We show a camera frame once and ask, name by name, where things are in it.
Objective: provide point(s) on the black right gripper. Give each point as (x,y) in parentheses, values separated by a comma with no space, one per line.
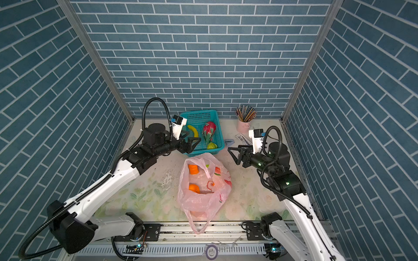
(243,156)

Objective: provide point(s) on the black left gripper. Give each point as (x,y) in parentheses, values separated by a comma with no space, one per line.
(188,148)

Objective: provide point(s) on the red dragon fruit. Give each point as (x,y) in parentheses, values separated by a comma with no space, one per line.
(209,131)

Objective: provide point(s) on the pink plastic bag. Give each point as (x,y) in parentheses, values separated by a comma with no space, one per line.
(215,184)

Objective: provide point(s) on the green pepper fruit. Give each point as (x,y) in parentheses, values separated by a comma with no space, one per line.
(212,146)

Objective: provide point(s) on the orange tangerine fruit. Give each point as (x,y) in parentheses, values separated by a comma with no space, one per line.
(194,188)

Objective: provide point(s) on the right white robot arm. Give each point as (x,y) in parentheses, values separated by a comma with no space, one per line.
(273,167)

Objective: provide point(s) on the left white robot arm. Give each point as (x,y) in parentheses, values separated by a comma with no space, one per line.
(77,227)

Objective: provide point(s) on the orange fruit in bag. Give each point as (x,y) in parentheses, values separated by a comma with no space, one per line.
(193,169)

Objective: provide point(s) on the yellow banana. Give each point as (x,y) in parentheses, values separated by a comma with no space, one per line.
(194,131)

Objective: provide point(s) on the light blue stapler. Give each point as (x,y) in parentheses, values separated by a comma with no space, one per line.
(229,142)

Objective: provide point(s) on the teal plastic basket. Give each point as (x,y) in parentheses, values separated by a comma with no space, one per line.
(198,120)

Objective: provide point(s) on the pink metal pencil bucket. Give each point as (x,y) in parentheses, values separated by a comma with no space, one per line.
(243,127)

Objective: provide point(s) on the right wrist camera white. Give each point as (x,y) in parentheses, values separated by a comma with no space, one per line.
(257,137)

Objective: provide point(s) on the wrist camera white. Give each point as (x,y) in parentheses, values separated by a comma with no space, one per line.
(257,137)
(177,124)

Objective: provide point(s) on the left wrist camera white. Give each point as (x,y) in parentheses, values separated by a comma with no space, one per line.
(177,124)

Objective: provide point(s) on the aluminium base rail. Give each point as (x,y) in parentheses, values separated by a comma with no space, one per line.
(174,239)

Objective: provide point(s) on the right corner aluminium post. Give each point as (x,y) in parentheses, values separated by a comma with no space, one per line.
(323,32)

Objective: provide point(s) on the corner aluminium post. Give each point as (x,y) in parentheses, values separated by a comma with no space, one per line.
(323,32)
(81,32)

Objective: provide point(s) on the left corner aluminium post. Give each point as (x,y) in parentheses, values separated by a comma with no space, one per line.
(81,32)

